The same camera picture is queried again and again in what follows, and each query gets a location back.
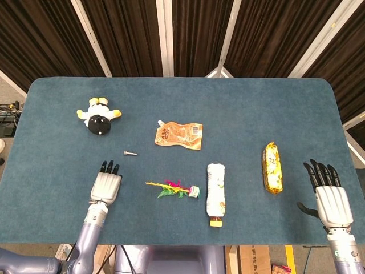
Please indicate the brown cardboard box with print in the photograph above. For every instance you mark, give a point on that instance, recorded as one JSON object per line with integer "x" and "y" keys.
{"x": 251, "y": 259}

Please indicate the golden snack package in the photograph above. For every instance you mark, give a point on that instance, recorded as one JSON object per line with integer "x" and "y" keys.
{"x": 273, "y": 168}

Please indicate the colourful feather shuttlecock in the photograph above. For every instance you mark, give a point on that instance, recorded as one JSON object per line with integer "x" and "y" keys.
{"x": 194, "y": 191}

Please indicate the metal bolt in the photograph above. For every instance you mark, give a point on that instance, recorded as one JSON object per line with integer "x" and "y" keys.
{"x": 129, "y": 153}

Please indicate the black white yellow plush toy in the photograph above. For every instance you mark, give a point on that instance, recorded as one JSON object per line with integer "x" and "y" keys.
{"x": 98, "y": 124}

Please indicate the dark brown curtain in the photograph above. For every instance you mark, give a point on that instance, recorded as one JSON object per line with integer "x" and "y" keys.
{"x": 128, "y": 34}

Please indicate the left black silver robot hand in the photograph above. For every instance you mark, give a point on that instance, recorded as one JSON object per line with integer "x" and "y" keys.
{"x": 105, "y": 185}

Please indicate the white label bottle yellow cap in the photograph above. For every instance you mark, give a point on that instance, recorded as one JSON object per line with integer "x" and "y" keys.
{"x": 215, "y": 188}

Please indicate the white picture-printed box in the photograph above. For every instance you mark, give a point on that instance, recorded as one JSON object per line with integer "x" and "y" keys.
{"x": 62, "y": 251}

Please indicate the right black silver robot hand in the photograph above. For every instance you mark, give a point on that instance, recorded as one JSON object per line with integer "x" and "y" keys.
{"x": 332, "y": 205}

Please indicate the grey robot torso base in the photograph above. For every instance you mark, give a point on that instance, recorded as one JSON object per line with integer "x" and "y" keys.
{"x": 171, "y": 259}

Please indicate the white frame post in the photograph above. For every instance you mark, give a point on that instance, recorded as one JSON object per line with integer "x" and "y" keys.
{"x": 226, "y": 40}
{"x": 91, "y": 40}
{"x": 319, "y": 42}
{"x": 165, "y": 37}

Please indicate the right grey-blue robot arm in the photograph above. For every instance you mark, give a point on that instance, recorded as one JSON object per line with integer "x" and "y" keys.
{"x": 343, "y": 251}

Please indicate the plain brown cardboard box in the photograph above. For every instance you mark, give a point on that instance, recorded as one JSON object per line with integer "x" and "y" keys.
{"x": 104, "y": 257}

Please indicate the orange sauce spout pouch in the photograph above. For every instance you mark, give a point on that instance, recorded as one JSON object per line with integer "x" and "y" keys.
{"x": 179, "y": 134}

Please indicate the blue felt table cover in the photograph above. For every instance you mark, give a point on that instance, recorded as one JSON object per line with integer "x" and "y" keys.
{"x": 228, "y": 100}

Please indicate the colourful snack packet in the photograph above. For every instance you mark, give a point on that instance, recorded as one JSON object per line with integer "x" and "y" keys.
{"x": 280, "y": 269}

